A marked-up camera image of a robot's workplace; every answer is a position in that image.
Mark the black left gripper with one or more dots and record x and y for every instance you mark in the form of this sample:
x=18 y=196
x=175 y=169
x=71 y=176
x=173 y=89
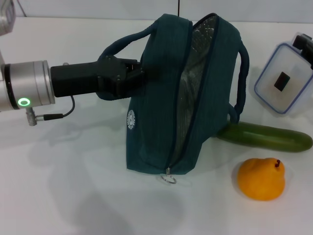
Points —
x=73 y=78

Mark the orange pear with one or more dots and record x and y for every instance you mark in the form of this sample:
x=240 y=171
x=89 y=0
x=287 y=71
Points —
x=261 y=178

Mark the dark teal lunch bag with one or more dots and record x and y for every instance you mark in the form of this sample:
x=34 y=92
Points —
x=166 y=98

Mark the green cucumber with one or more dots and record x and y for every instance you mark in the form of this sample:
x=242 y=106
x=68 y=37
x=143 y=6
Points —
x=269 y=139

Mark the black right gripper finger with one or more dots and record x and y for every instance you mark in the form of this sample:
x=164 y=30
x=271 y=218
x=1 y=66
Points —
x=305 y=44

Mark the clear blue-rimmed lunch box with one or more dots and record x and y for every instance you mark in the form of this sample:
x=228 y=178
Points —
x=281 y=102

